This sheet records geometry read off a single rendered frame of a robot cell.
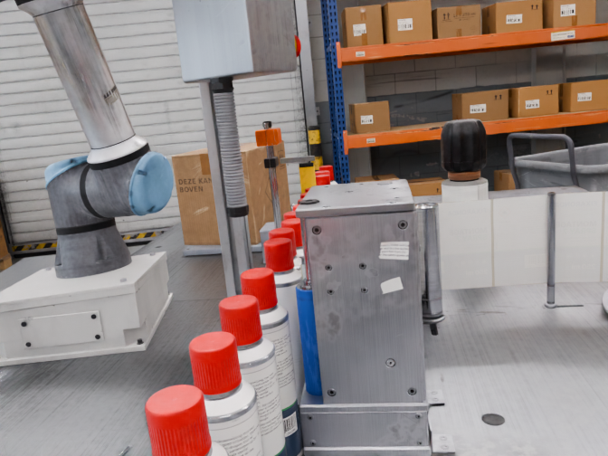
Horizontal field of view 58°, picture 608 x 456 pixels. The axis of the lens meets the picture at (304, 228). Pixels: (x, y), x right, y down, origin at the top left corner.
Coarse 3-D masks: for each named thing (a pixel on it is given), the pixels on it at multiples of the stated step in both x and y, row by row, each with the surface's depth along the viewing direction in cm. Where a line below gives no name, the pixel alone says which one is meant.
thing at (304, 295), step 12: (300, 288) 55; (300, 300) 55; (312, 300) 54; (300, 312) 55; (312, 312) 54; (300, 324) 56; (312, 324) 55; (300, 336) 56; (312, 336) 55; (312, 348) 55; (312, 360) 56; (312, 372) 56; (312, 384) 56
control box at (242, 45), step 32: (192, 0) 82; (224, 0) 77; (256, 0) 76; (288, 0) 80; (192, 32) 83; (224, 32) 79; (256, 32) 76; (288, 32) 81; (192, 64) 85; (224, 64) 80; (256, 64) 77; (288, 64) 82
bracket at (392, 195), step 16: (320, 192) 59; (336, 192) 58; (352, 192) 57; (368, 192) 56; (384, 192) 55; (400, 192) 54; (304, 208) 51; (320, 208) 50; (336, 208) 50; (352, 208) 50; (368, 208) 49; (384, 208) 49; (400, 208) 49
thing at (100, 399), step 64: (512, 192) 205; (576, 192) 194; (192, 256) 159; (256, 256) 152; (192, 320) 110; (0, 384) 91; (64, 384) 89; (128, 384) 87; (192, 384) 85; (0, 448) 73; (64, 448) 71
